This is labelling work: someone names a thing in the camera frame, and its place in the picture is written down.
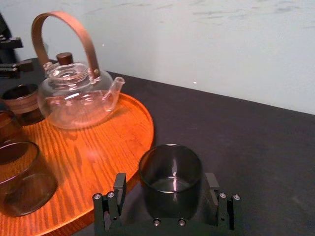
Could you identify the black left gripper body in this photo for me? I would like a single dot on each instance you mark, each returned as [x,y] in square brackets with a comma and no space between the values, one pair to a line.
[4,27]

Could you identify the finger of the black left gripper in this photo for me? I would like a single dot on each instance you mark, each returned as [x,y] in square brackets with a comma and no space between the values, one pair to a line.
[17,68]
[13,43]

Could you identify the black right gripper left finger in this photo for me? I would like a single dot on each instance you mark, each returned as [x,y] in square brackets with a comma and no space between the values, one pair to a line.
[120,189]

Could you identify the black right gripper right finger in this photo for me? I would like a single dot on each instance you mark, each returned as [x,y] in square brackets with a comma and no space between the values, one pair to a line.
[222,209]

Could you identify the smoky dark drinking glass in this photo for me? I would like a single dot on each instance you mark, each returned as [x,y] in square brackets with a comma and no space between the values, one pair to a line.
[169,177]
[24,186]
[7,125]

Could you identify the round orange wooden tray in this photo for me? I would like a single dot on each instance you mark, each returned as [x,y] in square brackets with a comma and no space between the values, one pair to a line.
[98,152]

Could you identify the glass cup with wooden band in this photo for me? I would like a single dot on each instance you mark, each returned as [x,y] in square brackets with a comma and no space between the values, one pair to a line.
[23,103]

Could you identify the glass teapot lid, dark knob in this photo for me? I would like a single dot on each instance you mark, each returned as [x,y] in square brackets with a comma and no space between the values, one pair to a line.
[66,72]

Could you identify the black table cloth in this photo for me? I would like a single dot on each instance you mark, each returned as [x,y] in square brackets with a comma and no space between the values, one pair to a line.
[246,152]

